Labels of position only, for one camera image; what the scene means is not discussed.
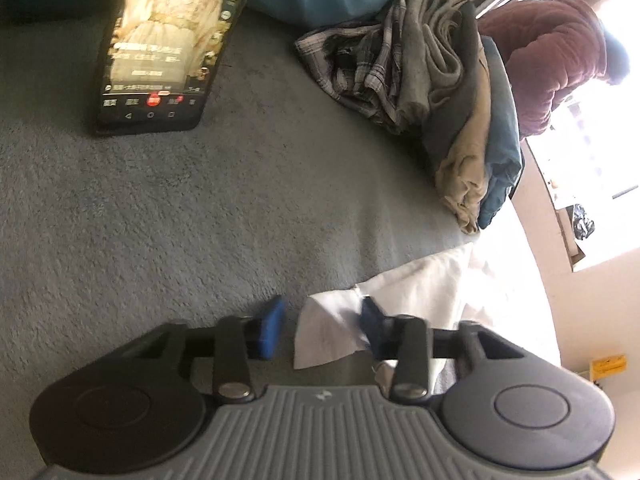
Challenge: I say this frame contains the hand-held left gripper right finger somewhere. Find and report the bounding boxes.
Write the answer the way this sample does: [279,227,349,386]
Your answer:
[360,299,526,401]

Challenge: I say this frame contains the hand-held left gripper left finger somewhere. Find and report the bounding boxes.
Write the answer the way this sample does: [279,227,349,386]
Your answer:
[122,296,287,402]

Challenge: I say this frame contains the white shirt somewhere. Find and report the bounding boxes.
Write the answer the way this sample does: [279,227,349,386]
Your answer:
[292,200,561,396]

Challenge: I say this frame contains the grey blanket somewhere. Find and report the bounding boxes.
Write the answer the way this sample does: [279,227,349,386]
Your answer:
[0,10,501,466]

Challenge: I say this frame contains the folded beige pants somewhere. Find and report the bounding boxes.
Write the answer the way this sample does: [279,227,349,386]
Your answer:
[435,55,493,235]

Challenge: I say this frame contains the dark crumpled bag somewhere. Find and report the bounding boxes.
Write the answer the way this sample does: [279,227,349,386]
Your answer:
[570,204,597,241]

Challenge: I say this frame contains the folded blue jeans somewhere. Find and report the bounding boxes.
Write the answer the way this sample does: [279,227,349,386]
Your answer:
[477,35,526,228]

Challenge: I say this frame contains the folded plaid shirt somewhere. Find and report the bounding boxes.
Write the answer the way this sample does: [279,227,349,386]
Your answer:
[294,0,436,133]

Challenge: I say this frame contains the folded dark grey garment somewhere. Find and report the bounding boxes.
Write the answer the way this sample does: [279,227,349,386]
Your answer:
[420,2,486,171]

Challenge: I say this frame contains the window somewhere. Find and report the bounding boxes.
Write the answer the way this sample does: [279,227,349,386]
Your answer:
[520,0,640,273]

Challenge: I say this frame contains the black smartphone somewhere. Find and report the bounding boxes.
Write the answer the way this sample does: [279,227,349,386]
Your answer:
[95,0,271,137]

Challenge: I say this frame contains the yellow sign on wall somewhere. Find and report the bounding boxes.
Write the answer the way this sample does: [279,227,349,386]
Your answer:
[590,355,628,380]

